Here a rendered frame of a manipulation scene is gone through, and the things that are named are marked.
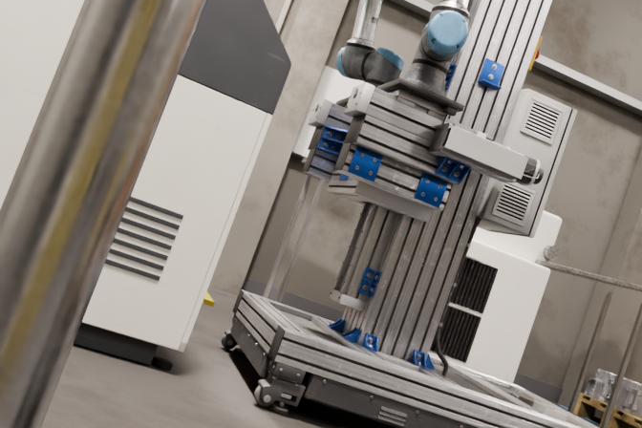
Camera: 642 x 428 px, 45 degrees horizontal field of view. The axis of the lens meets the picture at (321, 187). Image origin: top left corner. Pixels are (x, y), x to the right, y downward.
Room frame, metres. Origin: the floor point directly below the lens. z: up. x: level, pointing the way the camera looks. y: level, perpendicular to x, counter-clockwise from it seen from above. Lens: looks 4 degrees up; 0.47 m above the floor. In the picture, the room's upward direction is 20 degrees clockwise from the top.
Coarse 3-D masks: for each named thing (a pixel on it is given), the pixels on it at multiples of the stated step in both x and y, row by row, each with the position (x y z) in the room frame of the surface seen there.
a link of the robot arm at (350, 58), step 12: (360, 0) 2.93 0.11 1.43; (372, 0) 2.90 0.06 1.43; (360, 12) 2.92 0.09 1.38; (372, 12) 2.91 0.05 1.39; (360, 24) 2.92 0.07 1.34; (372, 24) 2.92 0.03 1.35; (360, 36) 2.93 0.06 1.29; (372, 36) 2.94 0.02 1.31; (348, 48) 2.94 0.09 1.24; (360, 48) 2.92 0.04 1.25; (372, 48) 2.93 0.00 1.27; (336, 60) 2.98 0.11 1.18; (348, 60) 2.94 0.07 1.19; (360, 60) 2.91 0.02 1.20; (348, 72) 2.96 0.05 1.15; (360, 72) 2.92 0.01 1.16
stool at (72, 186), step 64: (128, 0) 0.30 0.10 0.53; (192, 0) 0.32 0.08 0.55; (64, 64) 0.31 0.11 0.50; (128, 64) 0.31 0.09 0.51; (64, 128) 0.30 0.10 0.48; (128, 128) 0.31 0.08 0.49; (64, 192) 0.30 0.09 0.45; (128, 192) 0.32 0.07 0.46; (0, 256) 0.31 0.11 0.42; (64, 256) 0.31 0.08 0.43; (0, 320) 0.30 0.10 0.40; (64, 320) 0.31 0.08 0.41; (0, 384) 0.31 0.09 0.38
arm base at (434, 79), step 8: (416, 64) 2.39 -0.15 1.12; (424, 64) 2.37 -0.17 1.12; (432, 64) 2.36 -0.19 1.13; (408, 72) 2.40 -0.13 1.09; (416, 72) 2.37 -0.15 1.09; (424, 72) 2.36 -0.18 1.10; (432, 72) 2.36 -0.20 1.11; (440, 72) 2.37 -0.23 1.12; (408, 80) 2.37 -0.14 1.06; (416, 80) 2.35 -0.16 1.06; (424, 80) 2.35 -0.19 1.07; (432, 80) 2.35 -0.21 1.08; (440, 80) 2.37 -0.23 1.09; (432, 88) 2.35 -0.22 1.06; (440, 88) 2.39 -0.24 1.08
